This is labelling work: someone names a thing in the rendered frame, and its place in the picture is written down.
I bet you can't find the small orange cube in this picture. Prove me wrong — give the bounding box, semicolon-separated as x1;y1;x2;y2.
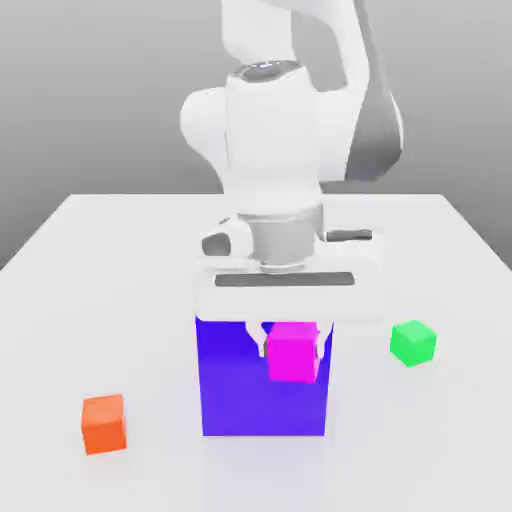
80;393;128;457

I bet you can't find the small magenta cube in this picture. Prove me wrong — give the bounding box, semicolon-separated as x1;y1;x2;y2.
266;321;322;384

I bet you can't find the small green cube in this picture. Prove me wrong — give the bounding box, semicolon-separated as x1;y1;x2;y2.
389;319;438;368

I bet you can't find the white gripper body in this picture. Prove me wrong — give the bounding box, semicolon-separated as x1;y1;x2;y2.
194;255;386;324

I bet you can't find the large blue box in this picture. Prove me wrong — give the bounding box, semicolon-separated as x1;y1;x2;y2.
194;316;335;438

